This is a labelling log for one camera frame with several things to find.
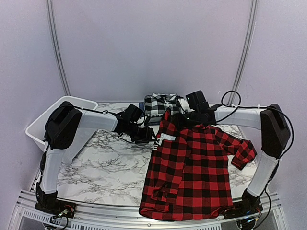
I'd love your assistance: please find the aluminium front frame rail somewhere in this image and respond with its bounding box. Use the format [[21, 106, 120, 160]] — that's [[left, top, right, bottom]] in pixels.
[[9, 190, 289, 230]]

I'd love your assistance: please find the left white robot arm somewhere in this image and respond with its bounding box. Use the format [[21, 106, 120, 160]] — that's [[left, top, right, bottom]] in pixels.
[[35, 101, 156, 213]]

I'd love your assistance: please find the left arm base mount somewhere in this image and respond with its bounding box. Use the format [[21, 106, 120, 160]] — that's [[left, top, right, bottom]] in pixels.
[[35, 200, 76, 218]]

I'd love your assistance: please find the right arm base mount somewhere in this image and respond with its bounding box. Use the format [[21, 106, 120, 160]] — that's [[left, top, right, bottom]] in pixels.
[[220, 201, 263, 219]]

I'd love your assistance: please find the right wall aluminium profile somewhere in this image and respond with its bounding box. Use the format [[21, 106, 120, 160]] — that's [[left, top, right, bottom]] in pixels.
[[232, 0, 259, 92]]

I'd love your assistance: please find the wall aluminium profile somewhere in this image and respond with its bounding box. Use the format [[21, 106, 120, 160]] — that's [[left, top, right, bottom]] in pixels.
[[46, 0, 71, 96], [232, 0, 259, 92]]

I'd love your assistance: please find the left wall aluminium profile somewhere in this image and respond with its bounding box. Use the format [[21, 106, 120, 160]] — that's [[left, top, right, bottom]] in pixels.
[[46, 0, 71, 96]]

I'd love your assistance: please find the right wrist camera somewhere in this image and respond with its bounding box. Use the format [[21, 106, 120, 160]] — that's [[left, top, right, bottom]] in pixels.
[[178, 98, 190, 114]]

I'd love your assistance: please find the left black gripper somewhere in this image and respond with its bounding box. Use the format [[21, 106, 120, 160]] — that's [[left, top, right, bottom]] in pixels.
[[127, 122, 157, 144]]

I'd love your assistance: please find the blue checked folded shirt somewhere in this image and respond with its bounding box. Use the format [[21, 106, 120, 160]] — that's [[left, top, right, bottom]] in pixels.
[[139, 102, 145, 111]]

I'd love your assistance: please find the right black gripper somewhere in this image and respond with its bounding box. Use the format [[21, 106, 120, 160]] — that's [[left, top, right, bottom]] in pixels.
[[171, 110, 200, 129]]

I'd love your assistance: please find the white plastic bin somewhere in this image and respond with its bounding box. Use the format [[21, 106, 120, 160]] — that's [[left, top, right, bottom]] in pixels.
[[25, 96, 98, 165]]

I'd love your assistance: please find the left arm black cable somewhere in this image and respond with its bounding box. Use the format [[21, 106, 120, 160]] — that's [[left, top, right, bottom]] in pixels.
[[43, 105, 154, 144]]

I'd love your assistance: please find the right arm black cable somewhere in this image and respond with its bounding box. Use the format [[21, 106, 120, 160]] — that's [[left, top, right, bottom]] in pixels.
[[211, 90, 295, 160]]

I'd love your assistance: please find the black white plaid folded shirt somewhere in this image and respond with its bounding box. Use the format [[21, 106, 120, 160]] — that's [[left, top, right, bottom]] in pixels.
[[143, 93, 186, 117]]

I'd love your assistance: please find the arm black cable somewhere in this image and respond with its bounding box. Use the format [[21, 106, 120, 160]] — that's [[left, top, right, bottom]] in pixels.
[[43, 105, 154, 144], [211, 90, 295, 160]]

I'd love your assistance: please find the red black plaid shirt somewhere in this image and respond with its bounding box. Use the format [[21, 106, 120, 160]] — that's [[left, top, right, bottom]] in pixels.
[[139, 109, 257, 221]]

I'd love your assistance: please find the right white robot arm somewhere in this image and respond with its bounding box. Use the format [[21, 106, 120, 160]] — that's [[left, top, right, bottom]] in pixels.
[[175, 91, 294, 215]]

